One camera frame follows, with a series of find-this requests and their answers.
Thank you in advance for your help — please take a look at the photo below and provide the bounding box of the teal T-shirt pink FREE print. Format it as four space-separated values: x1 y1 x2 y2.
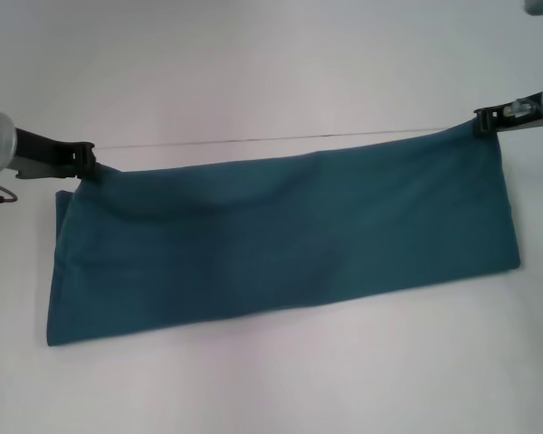
44 121 522 348

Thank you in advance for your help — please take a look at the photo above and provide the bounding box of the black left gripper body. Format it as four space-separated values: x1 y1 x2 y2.
12 126 81 180

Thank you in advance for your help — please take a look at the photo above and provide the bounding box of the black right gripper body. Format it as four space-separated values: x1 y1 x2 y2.
497 91 543 135

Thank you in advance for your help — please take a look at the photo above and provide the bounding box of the right arm cable with connector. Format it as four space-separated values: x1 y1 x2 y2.
501 101 538 120

